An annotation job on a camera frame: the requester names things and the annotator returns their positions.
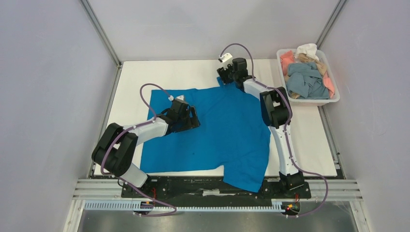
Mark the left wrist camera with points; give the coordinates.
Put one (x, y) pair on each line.
(179, 97)

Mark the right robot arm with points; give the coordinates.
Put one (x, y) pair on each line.
(276, 114)

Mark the aluminium frame post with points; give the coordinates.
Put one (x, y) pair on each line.
(330, 22)
(101, 33)

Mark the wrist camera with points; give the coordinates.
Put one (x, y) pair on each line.
(225, 58)
(179, 97)

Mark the white t shirt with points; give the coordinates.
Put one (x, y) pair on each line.
(309, 50)

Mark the grey blue t shirt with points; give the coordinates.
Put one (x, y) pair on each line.
(306, 82)

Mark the left aluminium frame post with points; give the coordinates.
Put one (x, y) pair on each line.
(101, 33)

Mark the bright blue t shirt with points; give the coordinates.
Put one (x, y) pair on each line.
(231, 134)

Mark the white slotted cable duct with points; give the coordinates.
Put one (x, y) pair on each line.
(141, 206)

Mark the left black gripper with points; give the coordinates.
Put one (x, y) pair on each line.
(192, 122)

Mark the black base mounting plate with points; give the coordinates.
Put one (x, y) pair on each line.
(211, 191)

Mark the pink t shirt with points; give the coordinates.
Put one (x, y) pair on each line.
(285, 60)

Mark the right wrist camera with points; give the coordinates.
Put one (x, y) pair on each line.
(225, 58)

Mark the beige t shirt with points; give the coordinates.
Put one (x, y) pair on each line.
(321, 67)

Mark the white plastic basket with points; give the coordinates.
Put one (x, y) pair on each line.
(328, 79)

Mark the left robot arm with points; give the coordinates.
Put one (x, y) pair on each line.
(115, 150)

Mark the right aluminium frame post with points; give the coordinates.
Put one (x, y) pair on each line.
(330, 22)

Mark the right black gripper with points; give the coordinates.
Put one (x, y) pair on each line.
(225, 74)

